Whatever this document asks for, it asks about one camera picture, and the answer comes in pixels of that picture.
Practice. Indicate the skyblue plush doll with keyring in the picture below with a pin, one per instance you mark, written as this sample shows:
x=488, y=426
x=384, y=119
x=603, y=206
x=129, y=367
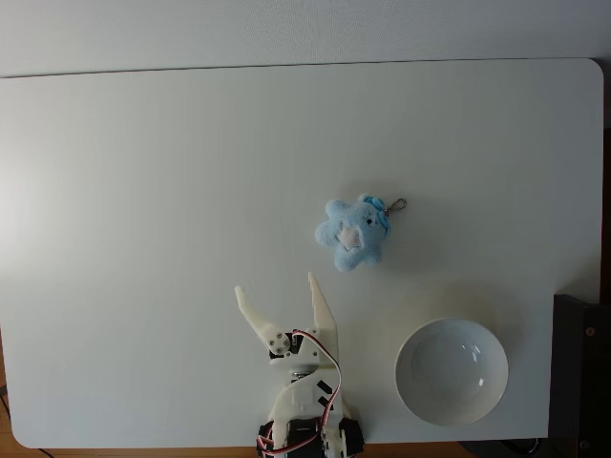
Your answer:
x=353, y=238

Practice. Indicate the white ceramic bowl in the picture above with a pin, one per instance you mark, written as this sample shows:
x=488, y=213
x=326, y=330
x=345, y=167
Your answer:
x=451, y=372

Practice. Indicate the black table clamp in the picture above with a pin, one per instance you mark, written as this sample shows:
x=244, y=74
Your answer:
x=263, y=436
x=354, y=435

